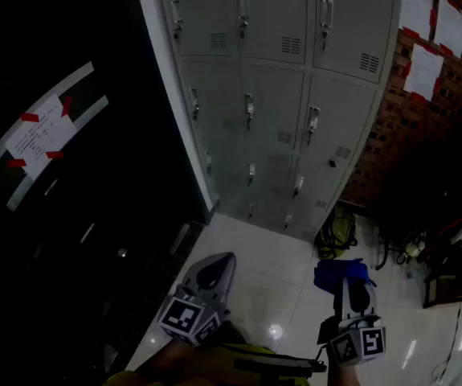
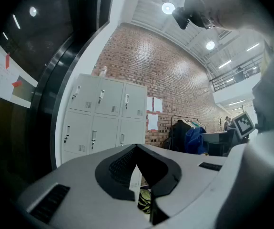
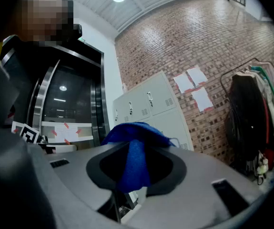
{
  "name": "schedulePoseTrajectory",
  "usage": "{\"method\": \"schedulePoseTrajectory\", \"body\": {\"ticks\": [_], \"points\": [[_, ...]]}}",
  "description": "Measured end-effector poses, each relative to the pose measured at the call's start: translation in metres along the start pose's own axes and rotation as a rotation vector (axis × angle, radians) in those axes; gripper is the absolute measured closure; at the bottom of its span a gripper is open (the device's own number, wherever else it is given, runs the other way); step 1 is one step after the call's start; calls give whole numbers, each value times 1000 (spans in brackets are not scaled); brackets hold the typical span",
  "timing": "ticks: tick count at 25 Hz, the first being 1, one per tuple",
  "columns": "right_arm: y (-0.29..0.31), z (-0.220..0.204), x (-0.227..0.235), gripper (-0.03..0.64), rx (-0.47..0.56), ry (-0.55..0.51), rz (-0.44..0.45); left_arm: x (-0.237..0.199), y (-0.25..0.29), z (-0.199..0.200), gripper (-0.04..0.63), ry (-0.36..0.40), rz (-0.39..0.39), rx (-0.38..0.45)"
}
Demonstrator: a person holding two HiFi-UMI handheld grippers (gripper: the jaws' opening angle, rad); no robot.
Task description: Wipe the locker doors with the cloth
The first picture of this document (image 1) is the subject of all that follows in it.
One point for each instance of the person's left forearm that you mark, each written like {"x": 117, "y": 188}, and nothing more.
{"x": 176, "y": 358}

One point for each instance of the white plastic bottle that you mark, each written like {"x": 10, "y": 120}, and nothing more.
{"x": 414, "y": 245}

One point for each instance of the grey metal locker door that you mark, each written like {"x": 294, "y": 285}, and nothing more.
{"x": 275, "y": 95}

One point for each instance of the wooden shelf rack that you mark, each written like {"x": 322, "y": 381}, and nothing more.
{"x": 455, "y": 284}

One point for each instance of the blue cleaning cloth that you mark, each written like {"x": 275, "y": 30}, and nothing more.
{"x": 335, "y": 273}

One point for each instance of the black chest mount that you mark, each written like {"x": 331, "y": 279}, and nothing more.
{"x": 275, "y": 366}

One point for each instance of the white paper with red tape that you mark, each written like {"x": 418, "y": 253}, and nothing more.
{"x": 451, "y": 26}
{"x": 424, "y": 71}
{"x": 415, "y": 8}

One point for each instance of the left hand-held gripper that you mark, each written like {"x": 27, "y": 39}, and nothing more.
{"x": 198, "y": 296}

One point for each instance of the yellow and black bag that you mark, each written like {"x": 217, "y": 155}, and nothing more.
{"x": 337, "y": 231}

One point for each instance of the white printed notice sheet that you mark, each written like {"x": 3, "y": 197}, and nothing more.
{"x": 42, "y": 135}

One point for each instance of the person's yellow shirt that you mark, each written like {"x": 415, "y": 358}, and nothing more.
{"x": 214, "y": 370}

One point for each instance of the grey metal locker cabinet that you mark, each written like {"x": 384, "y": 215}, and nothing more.
{"x": 271, "y": 75}

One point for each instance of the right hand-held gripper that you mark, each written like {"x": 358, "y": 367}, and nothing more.
{"x": 355, "y": 336}

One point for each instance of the person's right forearm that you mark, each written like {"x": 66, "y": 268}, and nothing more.
{"x": 343, "y": 374}

